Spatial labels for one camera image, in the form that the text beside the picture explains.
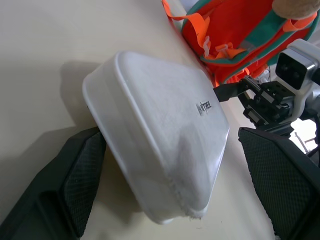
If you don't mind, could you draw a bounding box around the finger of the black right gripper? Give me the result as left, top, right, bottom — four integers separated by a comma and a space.
213, 81, 248, 103

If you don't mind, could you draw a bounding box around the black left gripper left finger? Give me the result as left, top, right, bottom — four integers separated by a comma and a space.
0, 126, 108, 240

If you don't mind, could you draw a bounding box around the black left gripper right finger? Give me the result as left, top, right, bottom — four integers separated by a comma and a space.
238, 126, 320, 240

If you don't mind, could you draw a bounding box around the white zippered box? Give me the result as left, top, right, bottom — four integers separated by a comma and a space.
82, 50, 230, 225

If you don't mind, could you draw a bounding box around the orange and teal backpack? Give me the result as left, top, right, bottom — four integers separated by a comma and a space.
161, 0, 320, 88

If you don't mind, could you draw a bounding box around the tan plush toy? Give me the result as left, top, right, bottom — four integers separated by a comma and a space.
271, 0, 320, 20

